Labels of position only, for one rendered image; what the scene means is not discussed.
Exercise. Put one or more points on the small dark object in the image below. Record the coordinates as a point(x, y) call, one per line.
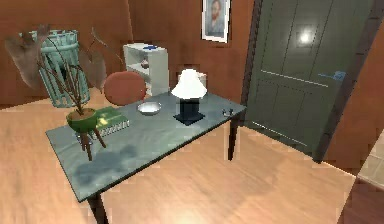
point(228, 112)

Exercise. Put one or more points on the white shade table lamp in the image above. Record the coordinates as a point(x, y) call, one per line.
point(189, 90)

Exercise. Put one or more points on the dark green room door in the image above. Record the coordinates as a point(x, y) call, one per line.
point(300, 73)

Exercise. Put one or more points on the blue object on shelf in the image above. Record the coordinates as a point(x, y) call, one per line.
point(150, 47)

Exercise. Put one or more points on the house plant in green pot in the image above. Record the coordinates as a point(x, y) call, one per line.
point(81, 120)

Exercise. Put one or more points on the framed portrait picture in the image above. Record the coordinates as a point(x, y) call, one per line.
point(215, 19)

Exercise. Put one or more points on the grey table with dark legs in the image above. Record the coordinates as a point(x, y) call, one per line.
point(160, 140)

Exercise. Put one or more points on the small brown pot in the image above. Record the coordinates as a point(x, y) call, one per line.
point(144, 63)

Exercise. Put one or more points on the white shelf unit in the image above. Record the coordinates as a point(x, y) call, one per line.
point(151, 66)

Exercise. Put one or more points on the green book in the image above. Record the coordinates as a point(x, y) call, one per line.
point(111, 120)

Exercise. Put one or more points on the red round-backed chair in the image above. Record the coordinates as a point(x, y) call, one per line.
point(125, 88)

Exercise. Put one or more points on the white bowl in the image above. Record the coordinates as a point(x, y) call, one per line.
point(149, 108)

